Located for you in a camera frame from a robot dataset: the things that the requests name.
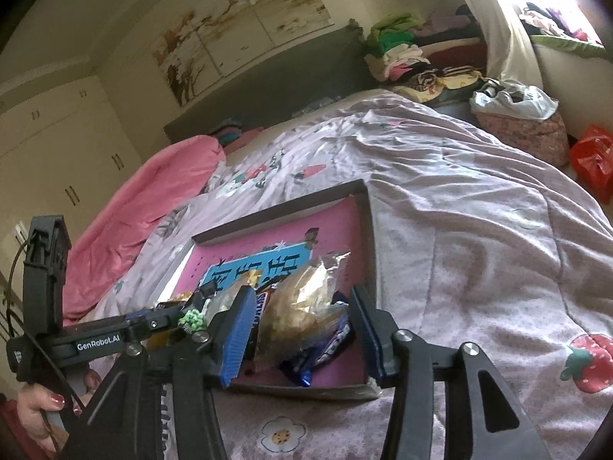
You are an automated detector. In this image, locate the brown chocolate bar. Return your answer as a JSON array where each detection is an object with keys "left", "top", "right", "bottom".
[{"left": 242, "top": 292, "right": 276, "bottom": 360}]

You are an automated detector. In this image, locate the small clear foil packet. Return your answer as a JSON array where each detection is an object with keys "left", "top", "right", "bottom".
[{"left": 206, "top": 280, "right": 250, "bottom": 319}]

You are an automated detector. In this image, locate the yellow snack packet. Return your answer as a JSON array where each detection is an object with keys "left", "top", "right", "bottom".
[{"left": 146, "top": 330, "right": 185, "bottom": 352}]

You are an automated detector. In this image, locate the grey bed headboard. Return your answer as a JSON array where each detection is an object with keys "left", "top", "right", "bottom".
[{"left": 164, "top": 21, "right": 367, "bottom": 142}]

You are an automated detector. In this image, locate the folded colourful cloth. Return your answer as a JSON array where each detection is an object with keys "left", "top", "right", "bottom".
[{"left": 211, "top": 120, "right": 264, "bottom": 147}]

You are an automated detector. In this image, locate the pink and blue book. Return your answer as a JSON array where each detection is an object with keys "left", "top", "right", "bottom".
[{"left": 167, "top": 196, "right": 379, "bottom": 389}]

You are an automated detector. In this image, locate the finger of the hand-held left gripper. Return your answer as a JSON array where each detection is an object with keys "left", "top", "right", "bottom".
[
  {"left": 125, "top": 297, "right": 192, "bottom": 343},
  {"left": 182, "top": 284, "right": 217, "bottom": 317}
]

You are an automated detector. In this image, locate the green window seat cushion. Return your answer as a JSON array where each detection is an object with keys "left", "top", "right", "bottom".
[{"left": 531, "top": 33, "right": 606, "bottom": 61}]

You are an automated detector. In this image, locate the clear pastry packet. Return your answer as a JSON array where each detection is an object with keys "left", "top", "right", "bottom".
[{"left": 254, "top": 249, "right": 352, "bottom": 372}]

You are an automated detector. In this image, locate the pink floral fabric bag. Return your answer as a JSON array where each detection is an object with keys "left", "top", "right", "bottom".
[{"left": 472, "top": 110, "right": 570, "bottom": 168}]

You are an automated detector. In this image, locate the pink comforter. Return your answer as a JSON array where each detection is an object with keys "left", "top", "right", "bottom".
[{"left": 62, "top": 135, "right": 227, "bottom": 322}]

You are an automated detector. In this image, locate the cream wardrobe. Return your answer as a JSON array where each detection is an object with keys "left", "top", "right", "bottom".
[{"left": 0, "top": 74, "right": 144, "bottom": 307}]

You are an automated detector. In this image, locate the tree landscape wall painting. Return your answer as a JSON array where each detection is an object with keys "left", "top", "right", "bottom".
[{"left": 151, "top": 0, "right": 335, "bottom": 106}]

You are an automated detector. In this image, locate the heap of clothes by window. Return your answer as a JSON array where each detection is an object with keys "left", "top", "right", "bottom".
[{"left": 520, "top": 2, "right": 592, "bottom": 41}]

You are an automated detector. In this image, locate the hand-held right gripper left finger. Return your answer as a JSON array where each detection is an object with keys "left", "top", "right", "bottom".
[{"left": 59, "top": 286, "right": 258, "bottom": 460}]

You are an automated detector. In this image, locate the cream curtain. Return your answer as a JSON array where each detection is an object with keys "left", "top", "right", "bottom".
[{"left": 450, "top": 0, "right": 544, "bottom": 89}]

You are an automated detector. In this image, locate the strawberry print quilt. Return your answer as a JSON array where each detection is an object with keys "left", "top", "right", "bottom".
[{"left": 62, "top": 89, "right": 613, "bottom": 460}]

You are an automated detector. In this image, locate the blue cookie packet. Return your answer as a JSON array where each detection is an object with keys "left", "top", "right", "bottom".
[{"left": 280, "top": 292, "right": 357, "bottom": 388}]

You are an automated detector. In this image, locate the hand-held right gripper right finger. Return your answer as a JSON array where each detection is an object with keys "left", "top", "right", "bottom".
[{"left": 349, "top": 284, "right": 552, "bottom": 460}]

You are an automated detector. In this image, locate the white plastic bag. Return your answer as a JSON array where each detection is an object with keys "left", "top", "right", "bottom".
[{"left": 469, "top": 79, "right": 559, "bottom": 120}]

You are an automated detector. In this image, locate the pile of folded clothes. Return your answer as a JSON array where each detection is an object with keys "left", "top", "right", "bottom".
[{"left": 364, "top": 7, "right": 489, "bottom": 92}]

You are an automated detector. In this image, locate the red plastic bag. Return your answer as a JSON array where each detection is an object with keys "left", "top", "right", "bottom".
[{"left": 569, "top": 125, "right": 613, "bottom": 202}]

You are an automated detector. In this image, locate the shallow dark cardboard box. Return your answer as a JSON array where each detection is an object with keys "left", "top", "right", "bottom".
[{"left": 153, "top": 179, "right": 384, "bottom": 401}]

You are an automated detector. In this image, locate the person's left hand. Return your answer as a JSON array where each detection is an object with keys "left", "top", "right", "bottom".
[{"left": 16, "top": 369, "right": 103, "bottom": 452}]

